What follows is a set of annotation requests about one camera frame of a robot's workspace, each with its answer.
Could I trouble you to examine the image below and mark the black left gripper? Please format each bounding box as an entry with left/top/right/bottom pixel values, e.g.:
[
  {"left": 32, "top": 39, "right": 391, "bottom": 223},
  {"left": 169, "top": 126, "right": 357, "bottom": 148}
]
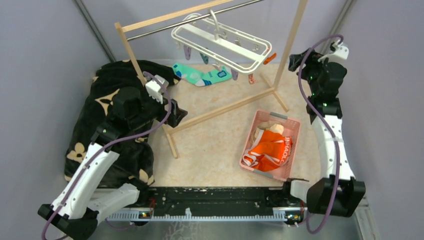
[{"left": 129, "top": 90, "right": 188, "bottom": 130}]

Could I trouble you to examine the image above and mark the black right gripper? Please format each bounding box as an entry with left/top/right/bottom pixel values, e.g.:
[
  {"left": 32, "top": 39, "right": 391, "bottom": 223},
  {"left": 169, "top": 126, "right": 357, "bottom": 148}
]
[{"left": 288, "top": 48, "right": 329, "bottom": 96}]

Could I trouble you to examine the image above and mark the wooden drying rack frame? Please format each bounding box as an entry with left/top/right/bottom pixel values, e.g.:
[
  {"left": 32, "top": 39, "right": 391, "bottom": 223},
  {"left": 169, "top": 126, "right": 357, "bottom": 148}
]
[{"left": 114, "top": 0, "right": 308, "bottom": 158}]

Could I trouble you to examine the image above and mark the pink perforated plastic basket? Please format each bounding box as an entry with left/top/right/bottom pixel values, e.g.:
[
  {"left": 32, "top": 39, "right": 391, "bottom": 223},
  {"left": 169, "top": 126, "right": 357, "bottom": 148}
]
[{"left": 239, "top": 110, "right": 301, "bottom": 182}]

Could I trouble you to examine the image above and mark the orange underwear white trim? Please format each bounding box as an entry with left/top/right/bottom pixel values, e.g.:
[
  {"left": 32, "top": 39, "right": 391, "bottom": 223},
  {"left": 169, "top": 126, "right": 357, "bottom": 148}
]
[{"left": 241, "top": 130, "right": 293, "bottom": 172}]

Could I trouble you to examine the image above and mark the white plastic clip hanger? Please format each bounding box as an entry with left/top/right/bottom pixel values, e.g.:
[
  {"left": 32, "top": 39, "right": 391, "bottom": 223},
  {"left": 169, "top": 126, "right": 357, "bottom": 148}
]
[{"left": 171, "top": 10, "right": 273, "bottom": 75}]

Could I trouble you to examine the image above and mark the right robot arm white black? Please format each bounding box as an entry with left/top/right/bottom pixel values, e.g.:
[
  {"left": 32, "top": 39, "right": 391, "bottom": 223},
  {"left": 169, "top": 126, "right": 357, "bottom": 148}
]
[{"left": 281, "top": 50, "right": 366, "bottom": 218}]

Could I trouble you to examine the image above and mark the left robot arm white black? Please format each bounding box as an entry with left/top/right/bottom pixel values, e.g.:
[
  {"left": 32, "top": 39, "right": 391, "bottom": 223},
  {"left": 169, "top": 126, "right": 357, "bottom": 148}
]
[{"left": 37, "top": 87, "right": 188, "bottom": 240}]

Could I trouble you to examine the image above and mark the orange clothes peg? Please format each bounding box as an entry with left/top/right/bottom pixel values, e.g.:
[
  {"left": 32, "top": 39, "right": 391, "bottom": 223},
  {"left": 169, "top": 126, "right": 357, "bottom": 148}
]
[{"left": 263, "top": 52, "right": 277, "bottom": 65}]

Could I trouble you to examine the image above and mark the black floral blanket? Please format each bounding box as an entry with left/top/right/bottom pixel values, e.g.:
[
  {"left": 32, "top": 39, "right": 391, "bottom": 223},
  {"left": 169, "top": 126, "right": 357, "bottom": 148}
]
[{"left": 64, "top": 59, "right": 181, "bottom": 191}]

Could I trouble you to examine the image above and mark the green patterned sock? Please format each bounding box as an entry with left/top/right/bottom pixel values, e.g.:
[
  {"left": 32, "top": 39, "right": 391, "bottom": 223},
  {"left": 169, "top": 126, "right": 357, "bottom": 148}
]
[{"left": 171, "top": 63, "right": 233, "bottom": 87}]

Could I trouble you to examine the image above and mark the beige cloth in basket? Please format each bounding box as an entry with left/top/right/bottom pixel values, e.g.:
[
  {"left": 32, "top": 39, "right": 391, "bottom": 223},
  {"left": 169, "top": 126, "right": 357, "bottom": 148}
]
[{"left": 252, "top": 121, "right": 285, "bottom": 140}]

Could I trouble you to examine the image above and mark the salmon pink clothes peg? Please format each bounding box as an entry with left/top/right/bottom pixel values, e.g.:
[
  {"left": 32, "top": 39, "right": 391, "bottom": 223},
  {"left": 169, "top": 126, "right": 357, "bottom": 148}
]
[{"left": 248, "top": 73, "right": 257, "bottom": 85}]

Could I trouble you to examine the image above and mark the teal clothes peg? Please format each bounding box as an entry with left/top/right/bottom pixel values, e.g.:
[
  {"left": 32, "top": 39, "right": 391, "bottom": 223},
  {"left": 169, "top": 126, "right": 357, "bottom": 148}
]
[{"left": 199, "top": 52, "right": 209, "bottom": 65}]

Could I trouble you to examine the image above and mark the white clothes peg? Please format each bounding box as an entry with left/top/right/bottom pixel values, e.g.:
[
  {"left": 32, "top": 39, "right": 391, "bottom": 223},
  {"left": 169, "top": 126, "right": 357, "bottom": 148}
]
[{"left": 212, "top": 62, "right": 223, "bottom": 72}]

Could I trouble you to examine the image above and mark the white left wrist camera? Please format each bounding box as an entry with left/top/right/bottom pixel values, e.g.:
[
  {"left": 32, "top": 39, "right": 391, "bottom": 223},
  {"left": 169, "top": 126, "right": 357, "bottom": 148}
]
[{"left": 145, "top": 74, "right": 169, "bottom": 104}]

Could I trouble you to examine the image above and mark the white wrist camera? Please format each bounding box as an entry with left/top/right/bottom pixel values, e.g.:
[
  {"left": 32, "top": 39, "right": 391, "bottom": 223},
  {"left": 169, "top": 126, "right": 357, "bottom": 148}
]
[
  {"left": 145, "top": 74, "right": 169, "bottom": 104},
  {"left": 318, "top": 40, "right": 350, "bottom": 64}
]

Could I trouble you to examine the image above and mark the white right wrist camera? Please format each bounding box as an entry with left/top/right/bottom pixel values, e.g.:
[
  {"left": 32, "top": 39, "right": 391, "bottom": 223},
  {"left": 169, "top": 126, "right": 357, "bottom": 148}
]
[{"left": 318, "top": 40, "right": 350, "bottom": 64}]

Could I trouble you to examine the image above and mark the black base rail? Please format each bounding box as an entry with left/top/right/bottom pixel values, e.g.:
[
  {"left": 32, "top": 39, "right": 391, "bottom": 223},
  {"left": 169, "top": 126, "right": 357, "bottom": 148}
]
[{"left": 125, "top": 186, "right": 309, "bottom": 226}]

